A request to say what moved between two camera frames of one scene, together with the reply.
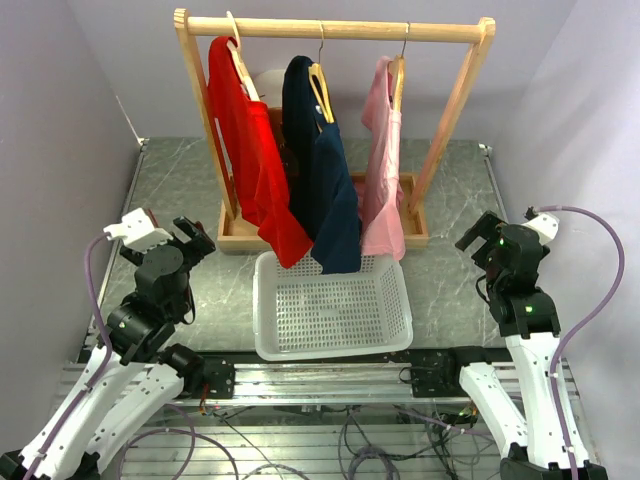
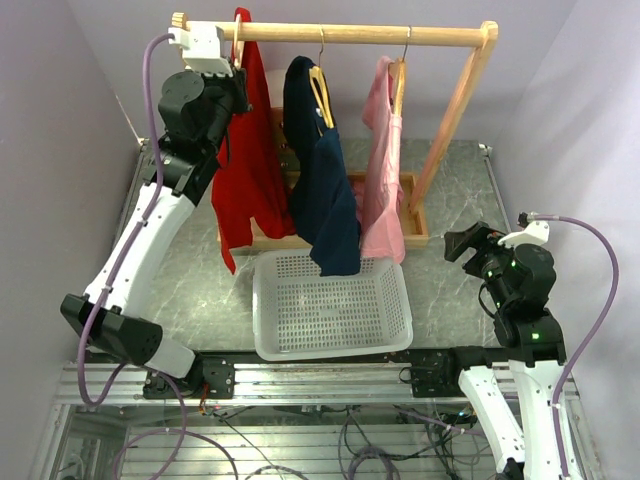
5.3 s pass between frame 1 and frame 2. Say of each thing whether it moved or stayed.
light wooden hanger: moved
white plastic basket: stayed
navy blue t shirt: stayed
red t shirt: moved
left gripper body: moved
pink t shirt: stayed
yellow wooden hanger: stayed
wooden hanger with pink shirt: stayed
